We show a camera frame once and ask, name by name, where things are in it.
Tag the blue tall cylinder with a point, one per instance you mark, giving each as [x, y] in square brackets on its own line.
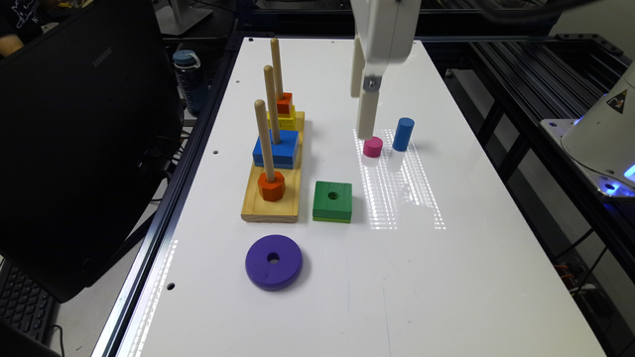
[403, 134]

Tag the green square block with hole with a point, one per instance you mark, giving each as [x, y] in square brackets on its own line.
[332, 202]

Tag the purple round disc with hole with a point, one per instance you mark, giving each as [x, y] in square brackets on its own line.
[274, 262]

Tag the yellow square block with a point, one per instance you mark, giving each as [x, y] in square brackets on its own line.
[287, 117]

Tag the wooden peg base board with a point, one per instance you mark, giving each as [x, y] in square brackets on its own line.
[285, 210]

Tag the pink short cylinder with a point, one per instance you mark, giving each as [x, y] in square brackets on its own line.
[372, 148]

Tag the black Samsung monitor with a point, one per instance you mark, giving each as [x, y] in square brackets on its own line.
[90, 120]

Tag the blue water bottle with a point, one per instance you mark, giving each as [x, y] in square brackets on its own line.
[191, 79]

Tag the rear wooden peg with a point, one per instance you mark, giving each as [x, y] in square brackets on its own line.
[276, 60]

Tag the orange octagon block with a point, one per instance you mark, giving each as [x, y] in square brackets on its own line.
[271, 191]

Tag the blue square block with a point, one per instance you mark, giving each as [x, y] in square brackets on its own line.
[284, 153]

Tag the middle wooden peg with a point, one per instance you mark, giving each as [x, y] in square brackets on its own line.
[272, 103]

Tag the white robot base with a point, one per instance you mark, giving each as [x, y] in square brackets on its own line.
[601, 142]

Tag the black keyboard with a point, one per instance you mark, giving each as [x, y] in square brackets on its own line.
[24, 304]

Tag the orange small square block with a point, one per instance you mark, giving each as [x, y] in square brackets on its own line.
[285, 104]

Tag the wooden peg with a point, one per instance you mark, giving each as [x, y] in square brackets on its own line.
[276, 60]
[265, 140]
[272, 103]

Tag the front wooden peg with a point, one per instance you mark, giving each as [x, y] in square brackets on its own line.
[265, 140]

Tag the grey monitor stand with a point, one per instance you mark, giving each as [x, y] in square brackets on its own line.
[179, 17]

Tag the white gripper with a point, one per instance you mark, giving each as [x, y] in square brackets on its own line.
[386, 30]

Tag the person forearm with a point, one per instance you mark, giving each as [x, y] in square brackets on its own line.
[9, 44]

